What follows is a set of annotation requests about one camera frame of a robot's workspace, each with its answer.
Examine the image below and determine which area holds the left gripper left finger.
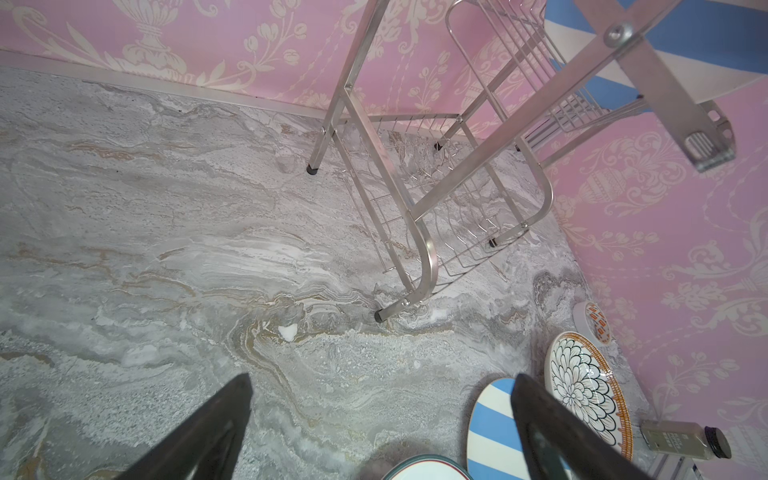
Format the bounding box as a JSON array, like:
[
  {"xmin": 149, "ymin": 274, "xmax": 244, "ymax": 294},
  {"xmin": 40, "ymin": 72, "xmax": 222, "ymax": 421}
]
[{"xmin": 119, "ymin": 373, "xmax": 253, "ymax": 479}]

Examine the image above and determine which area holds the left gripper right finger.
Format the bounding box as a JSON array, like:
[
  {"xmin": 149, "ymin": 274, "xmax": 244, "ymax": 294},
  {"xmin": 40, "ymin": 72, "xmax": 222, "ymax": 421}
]
[{"xmin": 510, "ymin": 373, "xmax": 649, "ymax": 480}]

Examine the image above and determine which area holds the floral pattern plate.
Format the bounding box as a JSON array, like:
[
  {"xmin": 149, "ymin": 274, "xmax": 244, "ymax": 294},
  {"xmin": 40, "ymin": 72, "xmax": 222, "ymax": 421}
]
[{"xmin": 544, "ymin": 331, "xmax": 634, "ymax": 460}]

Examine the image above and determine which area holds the blue striped plate front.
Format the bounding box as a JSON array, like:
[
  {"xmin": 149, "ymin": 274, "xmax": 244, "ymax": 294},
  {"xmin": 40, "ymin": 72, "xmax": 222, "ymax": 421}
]
[{"xmin": 466, "ymin": 378, "xmax": 530, "ymax": 480}]

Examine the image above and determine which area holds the blue striped plate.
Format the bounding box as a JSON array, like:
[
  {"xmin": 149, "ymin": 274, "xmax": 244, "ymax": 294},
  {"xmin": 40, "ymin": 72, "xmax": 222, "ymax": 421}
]
[
  {"xmin": 466, "ymin": 378, "xmax": 530, "ymax": 480},
  {"xmin": 544, "ymin": 1, "xmax": 767, "ymax": 110}
]

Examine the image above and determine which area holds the tape roll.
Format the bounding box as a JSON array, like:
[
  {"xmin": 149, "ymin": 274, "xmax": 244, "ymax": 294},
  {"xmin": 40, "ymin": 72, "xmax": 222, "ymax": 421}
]
[{"xmin": 572, "ymin": 301, "xmax": 612, "ymax": 346}]

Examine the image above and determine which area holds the orange sunburst plate right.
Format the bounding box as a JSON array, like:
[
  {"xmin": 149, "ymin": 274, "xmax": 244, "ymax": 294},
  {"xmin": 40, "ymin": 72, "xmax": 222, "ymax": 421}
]
[{"xmin": 382, "ymin": 454, "xmax": 472, "ymax": 480}]

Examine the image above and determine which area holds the aluminium rail frame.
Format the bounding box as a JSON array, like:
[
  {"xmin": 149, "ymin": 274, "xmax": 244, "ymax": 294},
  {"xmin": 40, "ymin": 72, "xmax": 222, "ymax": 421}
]
[{"xmin": 648, "ymin": 454, "xmax": 704, "ymax": 480}]

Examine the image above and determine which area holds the silver wire dish rack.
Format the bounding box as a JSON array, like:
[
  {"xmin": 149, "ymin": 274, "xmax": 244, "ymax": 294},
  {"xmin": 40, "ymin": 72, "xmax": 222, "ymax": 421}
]
[{"xmin": 307, "ymin": 1, "xmax": 736, "ymax": 322}]

